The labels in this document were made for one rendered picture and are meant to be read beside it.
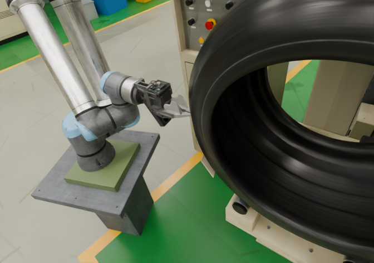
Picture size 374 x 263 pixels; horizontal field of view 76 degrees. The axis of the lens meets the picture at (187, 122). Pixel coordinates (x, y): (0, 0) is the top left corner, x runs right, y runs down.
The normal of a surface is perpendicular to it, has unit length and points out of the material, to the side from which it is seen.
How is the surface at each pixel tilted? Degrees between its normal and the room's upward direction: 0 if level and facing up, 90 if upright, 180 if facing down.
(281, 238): 0
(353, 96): 90
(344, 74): 90
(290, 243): 0
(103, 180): 2
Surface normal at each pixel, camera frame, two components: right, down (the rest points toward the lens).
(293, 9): -0.65, -0.18
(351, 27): -0.59, 0.46
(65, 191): -0.12, -0.73
